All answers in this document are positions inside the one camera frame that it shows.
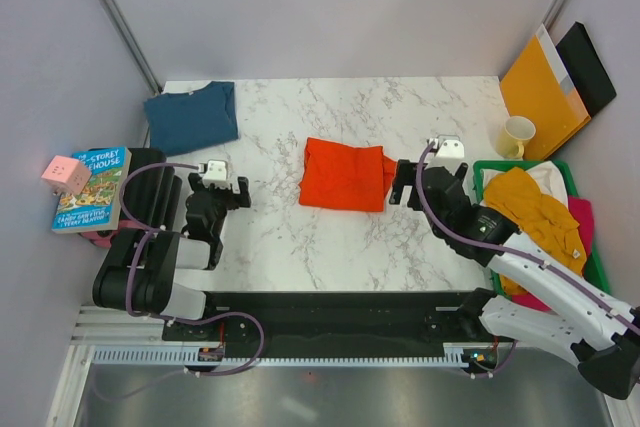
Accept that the orange t-shirt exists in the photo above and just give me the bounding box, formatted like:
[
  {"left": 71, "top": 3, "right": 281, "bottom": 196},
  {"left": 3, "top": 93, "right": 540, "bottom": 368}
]
[{"left": 299, "top": 138, "right": 397, "bottom": 213}]

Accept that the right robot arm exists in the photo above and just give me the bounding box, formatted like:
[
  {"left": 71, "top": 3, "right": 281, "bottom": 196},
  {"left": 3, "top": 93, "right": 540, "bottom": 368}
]
[{"left": 389, "top": 160, "right": 639, "bottom": 400}]

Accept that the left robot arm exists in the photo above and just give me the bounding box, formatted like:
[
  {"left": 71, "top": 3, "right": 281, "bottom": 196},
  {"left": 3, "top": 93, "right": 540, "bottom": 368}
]
[{"left": 92, "top": 173, "right": 251, "bottom": 340}]

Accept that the black pink roller organizer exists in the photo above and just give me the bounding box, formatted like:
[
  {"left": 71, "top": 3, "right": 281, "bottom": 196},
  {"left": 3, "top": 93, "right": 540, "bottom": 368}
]
[{"left": 78, "top": 148, "right": 182, "bottom": 248}]

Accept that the folded blue t-shirt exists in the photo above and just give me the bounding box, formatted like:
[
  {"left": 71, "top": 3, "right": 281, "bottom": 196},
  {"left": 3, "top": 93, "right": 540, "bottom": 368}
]
[{"left": 144, "top": 81, "right": 240, "bottom": 156}]

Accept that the yellow mug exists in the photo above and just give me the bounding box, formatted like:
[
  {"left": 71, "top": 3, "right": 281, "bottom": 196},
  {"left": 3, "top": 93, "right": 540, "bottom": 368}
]
[{"left": 495, "top": 116, "right": 536, "bottom": 160}]

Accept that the white t-shirt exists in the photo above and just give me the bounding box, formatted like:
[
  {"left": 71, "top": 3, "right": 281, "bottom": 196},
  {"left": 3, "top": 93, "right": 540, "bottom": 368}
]
[{"left": 479, "top": 161, "right": 569, "bottom": 205}]

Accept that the blue treehouse book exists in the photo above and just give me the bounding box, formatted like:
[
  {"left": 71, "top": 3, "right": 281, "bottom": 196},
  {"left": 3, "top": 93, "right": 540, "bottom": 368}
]
[{"left": 52, "top": 146, "right": 131, "bottom": 234}]

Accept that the mustard yellow t-shirt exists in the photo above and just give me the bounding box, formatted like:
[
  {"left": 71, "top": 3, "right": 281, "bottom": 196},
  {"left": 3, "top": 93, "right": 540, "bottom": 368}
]
[{"left": 483, "top": 167, "right": 588, "bottom": 276}]

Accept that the magenta t-shirt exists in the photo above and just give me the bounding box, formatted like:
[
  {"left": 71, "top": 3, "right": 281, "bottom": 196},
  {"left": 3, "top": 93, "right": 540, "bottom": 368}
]
[{"left": 509, "top": 196, "right": 597, "bottom": 308}]

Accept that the orange folder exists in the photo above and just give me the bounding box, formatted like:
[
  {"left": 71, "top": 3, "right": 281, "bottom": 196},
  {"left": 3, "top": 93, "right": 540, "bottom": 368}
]
[{"left": 500, "top": 25, "right": 591, "bottom": 161}]

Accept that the pink cube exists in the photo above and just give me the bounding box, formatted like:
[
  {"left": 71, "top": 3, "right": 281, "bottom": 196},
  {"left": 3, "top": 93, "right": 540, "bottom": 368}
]
[{"left": 41, "top": 155, "right": 91, "bottom": 195}]

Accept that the green plastic tray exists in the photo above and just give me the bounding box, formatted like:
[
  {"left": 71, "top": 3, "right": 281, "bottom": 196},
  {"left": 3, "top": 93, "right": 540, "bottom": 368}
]
[{"left": 473, "top": 160, "right": 611, "bottom": 294}]

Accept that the black flat box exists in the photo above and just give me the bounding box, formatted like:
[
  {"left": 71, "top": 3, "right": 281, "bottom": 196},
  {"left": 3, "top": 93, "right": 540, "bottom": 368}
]
[{"left": 556, "top": 22, "right": 617, "bottom": 117}]

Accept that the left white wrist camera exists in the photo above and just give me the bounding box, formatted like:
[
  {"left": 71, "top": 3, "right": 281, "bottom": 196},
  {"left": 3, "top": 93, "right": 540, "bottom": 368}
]
[{"left": 198, "top": 160, "right": 231, "bottom": 189}]

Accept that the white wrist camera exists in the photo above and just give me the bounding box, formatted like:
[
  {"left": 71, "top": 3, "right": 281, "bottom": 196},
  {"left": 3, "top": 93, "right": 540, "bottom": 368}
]
[
  {"left": 198, "top": 160, "right": 231, "bottom": 189},
  {"left": 429, "top": 135, "right": 465, "bottom": 161}
]

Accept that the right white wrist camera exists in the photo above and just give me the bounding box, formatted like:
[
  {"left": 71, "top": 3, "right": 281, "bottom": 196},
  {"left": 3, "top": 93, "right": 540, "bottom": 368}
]
[{"left": 429, "top": 135, "right": 465, "bottom": 161}]

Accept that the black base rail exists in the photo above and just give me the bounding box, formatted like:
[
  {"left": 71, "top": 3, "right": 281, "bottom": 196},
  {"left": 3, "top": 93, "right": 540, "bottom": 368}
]
[{"left": 162, "top": 291, "right": 494, "bottom": 357}]

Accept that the white slotted cable duct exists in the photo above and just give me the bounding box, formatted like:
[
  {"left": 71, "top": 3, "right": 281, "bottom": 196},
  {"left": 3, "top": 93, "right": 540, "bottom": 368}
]
[{"left": 91, "top": 343, "right": 468, "bottom": 368}]

